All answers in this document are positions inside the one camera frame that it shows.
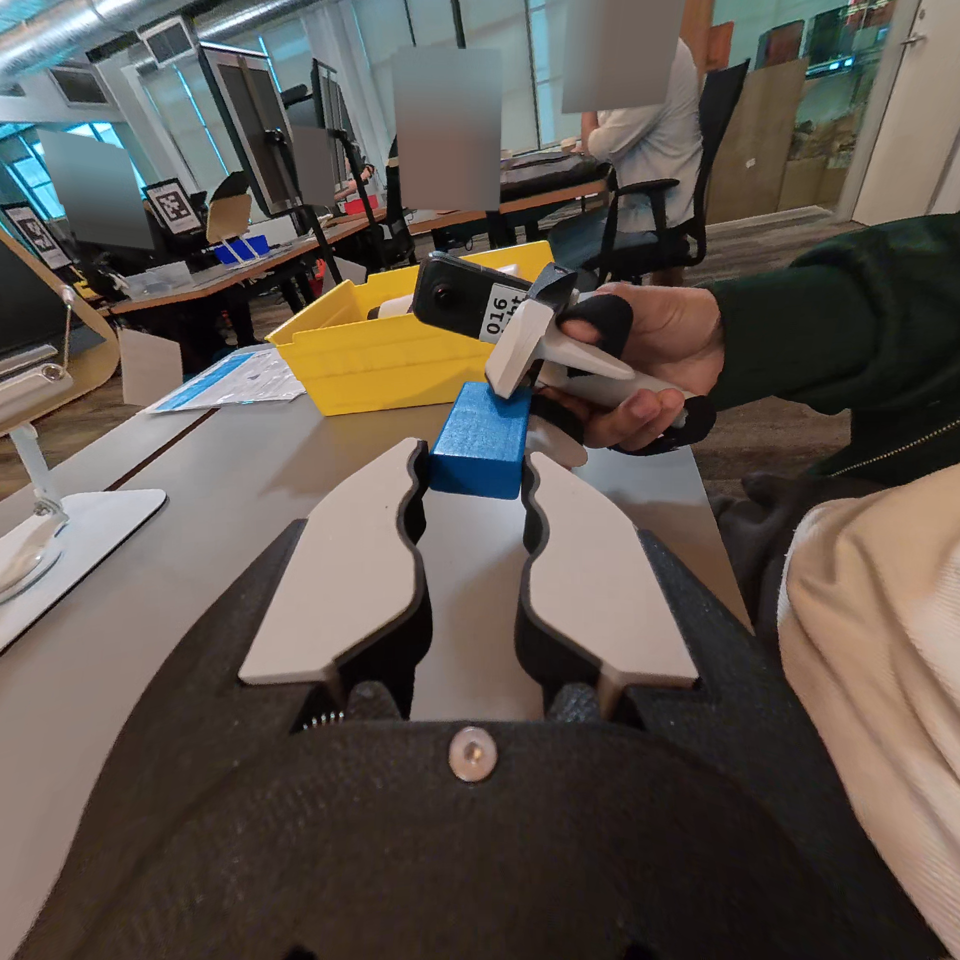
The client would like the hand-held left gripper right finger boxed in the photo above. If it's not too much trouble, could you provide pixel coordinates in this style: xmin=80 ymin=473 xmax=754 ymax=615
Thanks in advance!
xmin=517 ymin=452 xmax=700 ymax=721

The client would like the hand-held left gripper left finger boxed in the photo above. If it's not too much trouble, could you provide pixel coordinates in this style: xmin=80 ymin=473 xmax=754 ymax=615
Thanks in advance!
xmin=238 ymin=437 xmax=435 ymax=687

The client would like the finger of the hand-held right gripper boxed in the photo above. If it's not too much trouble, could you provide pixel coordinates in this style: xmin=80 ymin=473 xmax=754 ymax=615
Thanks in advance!
xmin=525 ymin=420 xmax=591 ymax=470
xmin=485 ymin=296 xmax=560 ymax=401

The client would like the blue wooden block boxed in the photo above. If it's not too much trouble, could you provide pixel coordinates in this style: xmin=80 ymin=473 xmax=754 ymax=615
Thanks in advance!
xmin=429 ymin=381 xmax=534 ymax=501

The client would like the yellow plastic bin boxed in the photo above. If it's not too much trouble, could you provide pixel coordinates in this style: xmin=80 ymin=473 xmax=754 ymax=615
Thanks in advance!
xmin=266 ymin=240 xmax=556 ymax=417

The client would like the person's right forearm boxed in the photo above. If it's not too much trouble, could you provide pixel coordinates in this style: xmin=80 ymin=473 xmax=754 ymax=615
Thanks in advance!
xmin=705 ymin=213 xmax=960 ymax=417

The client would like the wooden office desk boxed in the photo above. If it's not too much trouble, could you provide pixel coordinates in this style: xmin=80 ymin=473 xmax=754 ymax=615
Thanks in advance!
xmin=108 ymin=202 xmax=421 ymax=316
xmin=405 ymin=176 xmax=612 ymax=234

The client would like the grey desk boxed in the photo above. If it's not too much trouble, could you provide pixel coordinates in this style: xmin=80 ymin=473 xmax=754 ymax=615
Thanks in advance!
xmin=0 ymin=345 xmax=751 ymax=946

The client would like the person's right hand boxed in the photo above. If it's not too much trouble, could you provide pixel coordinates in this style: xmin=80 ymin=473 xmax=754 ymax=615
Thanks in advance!
xmin=536 ymin=283 xmax=725 ymax=451

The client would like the black bag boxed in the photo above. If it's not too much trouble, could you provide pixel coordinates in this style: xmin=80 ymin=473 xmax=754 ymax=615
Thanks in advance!
xmin=501 ymin=153 xmax=610 ymax=189

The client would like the blue plastic bin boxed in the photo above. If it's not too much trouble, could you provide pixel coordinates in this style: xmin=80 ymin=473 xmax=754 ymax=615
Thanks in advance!
xmin=213 ymin=234 xmax=270 ymax=269

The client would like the blue-white paper sheet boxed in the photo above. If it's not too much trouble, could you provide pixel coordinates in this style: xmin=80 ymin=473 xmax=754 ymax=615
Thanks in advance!
xmin=146 ymin=348 xmax=307 ymax=415

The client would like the brown cardboard panel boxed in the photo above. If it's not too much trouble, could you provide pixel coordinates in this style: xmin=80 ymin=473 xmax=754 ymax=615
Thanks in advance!
xmin=206 ymin=171 xmax=254 ymax=245

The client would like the acrylic stand white base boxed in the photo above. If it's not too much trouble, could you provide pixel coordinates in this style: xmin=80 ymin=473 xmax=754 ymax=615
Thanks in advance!
xmin=0 ymin=421 xmax=168 ymax=654

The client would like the black monitor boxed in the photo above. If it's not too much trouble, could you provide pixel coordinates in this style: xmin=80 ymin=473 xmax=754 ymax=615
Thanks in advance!
xmin=198 ymin=41 xmax=301 ymax=219

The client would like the black office chair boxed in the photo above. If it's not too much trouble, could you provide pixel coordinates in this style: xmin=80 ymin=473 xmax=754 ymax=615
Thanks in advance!
xmin=581 ymin=60 xmax=751 ymax=286

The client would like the white knit shirt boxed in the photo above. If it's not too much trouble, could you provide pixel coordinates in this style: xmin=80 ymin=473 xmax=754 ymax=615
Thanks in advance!
xmin=776 ymin=461 xmax=960 ymax=960

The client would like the black-white tag card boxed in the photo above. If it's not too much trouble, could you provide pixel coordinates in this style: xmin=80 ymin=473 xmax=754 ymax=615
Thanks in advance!
xmin=142 ymin=178 xmax=207 ymax=235
xmin=0 ymin=202 xmax=72 ymax=270

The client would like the brown cardboard box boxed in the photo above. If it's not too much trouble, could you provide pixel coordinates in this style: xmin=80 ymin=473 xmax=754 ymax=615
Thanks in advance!
xmin=705 ymin=22 xmax=834 ymax=226

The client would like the wood-edged display panel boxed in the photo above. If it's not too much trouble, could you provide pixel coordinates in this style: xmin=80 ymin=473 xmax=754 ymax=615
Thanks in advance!
xmin=0 ymin=225 xmax=121 ymax=451

